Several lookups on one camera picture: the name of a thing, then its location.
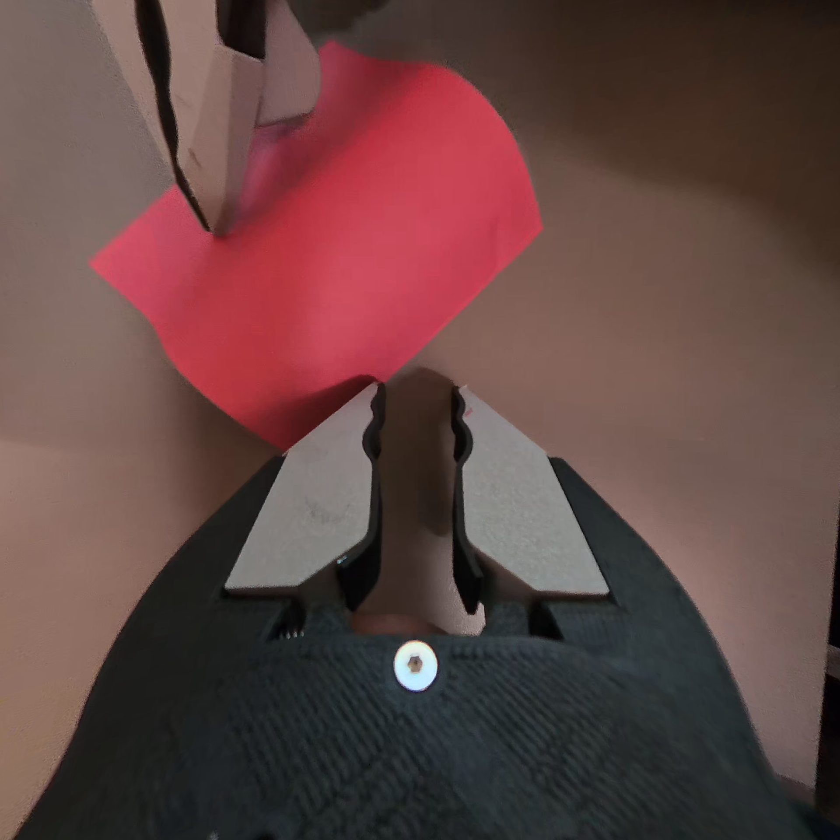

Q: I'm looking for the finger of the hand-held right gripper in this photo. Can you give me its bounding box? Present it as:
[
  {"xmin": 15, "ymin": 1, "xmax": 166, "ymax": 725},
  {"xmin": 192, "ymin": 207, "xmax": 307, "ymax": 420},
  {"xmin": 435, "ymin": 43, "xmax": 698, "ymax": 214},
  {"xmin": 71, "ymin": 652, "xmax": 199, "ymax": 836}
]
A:
[
  {"xmin": 92, "ymin": 0, "xmax": 212, "ymax": 232},
  {"xmin": 161, "ymin": 0, "xmax": 324, "ymax": 237}
]

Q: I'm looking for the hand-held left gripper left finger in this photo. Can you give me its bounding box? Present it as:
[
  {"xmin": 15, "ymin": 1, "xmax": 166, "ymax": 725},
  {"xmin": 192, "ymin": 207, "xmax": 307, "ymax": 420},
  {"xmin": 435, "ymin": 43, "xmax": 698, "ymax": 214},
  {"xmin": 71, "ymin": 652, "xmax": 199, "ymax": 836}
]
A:
[{"xmin": 225, "ymin": 381, "xmax": 388, "ymax": 613}]

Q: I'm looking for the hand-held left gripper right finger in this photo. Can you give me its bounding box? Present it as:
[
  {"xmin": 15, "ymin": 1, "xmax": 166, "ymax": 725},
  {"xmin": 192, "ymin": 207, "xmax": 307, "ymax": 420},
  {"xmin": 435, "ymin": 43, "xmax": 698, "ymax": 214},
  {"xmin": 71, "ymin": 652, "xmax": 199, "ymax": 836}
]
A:
[{"xmin": 450, "ymin": 385, "xmax": 611, "ymax": 616}]

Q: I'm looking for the red floral-backed origami paper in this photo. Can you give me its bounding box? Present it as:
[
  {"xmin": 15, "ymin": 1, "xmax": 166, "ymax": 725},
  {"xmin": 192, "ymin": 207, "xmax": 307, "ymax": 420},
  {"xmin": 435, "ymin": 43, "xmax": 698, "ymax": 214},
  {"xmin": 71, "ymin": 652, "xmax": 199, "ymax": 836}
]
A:
[{"xmin": 90, "ymin": 39, "xmax": 544, "ymax": 454}]

